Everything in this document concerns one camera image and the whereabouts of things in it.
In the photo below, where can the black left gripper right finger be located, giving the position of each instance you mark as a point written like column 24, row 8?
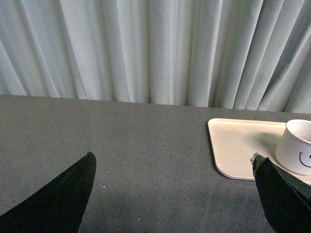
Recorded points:
column 285, row 199

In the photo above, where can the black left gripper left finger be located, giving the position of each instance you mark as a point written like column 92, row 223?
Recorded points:
column 59, row 206

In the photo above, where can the white smiley face mug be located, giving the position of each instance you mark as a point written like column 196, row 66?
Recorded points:
column 294, row 149

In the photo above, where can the beige rectangular tray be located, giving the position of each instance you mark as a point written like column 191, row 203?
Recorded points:
column 234, row 142

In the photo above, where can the grey-white pleated curtain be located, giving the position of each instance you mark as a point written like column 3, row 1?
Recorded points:
column 233, row 54

